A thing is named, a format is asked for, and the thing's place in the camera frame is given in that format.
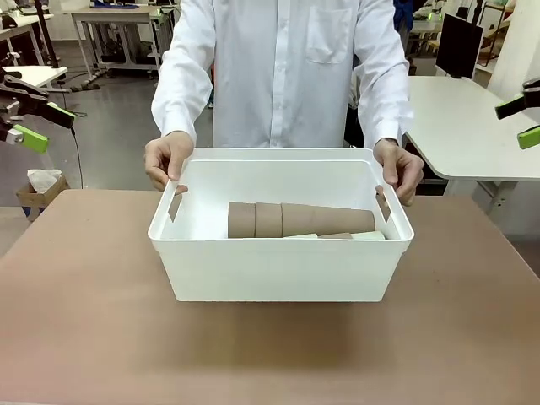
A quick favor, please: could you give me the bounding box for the wooden frame furniture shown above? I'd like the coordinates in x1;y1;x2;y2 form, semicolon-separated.
480;0;514;67

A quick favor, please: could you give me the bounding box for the white side table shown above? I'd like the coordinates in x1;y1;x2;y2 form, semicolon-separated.
402;74;540;216

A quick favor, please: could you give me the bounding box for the person's left hand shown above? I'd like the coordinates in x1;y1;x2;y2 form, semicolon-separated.
373;138;425;208

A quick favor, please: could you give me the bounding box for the person's right forearm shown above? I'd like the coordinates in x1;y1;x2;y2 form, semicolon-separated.
150;54;214;147

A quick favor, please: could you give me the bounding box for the cardboard tissue box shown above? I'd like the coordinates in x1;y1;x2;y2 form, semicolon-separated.
15;168;71;223

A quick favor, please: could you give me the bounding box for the thin black cable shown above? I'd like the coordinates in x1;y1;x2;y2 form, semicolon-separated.
70;124;84;190

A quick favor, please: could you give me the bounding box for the person in white coat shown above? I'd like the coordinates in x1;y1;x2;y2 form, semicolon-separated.
150;0;417;149

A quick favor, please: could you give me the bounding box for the white desk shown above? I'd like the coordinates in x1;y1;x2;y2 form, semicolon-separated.
0;65;68;92

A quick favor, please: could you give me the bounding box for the person's left forearm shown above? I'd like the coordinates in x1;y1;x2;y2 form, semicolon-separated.
356;54;417;147

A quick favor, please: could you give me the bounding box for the black stand pole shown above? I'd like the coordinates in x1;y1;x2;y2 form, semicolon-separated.
33;0;71;92

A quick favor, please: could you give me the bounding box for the black monitor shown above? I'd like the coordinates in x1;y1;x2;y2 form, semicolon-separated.
435;13;484;80

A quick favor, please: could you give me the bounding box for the white plastic basket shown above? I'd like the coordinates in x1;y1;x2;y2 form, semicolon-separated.
147;147;415;303

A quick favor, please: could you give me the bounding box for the person in blue jacket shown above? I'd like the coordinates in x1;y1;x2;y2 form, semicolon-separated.
394;0;413;33

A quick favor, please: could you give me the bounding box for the grey workbench with white legs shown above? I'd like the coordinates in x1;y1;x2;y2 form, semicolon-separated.
70;6;178;81

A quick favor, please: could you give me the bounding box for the person's right hand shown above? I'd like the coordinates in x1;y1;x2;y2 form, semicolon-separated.
143;131;196;192

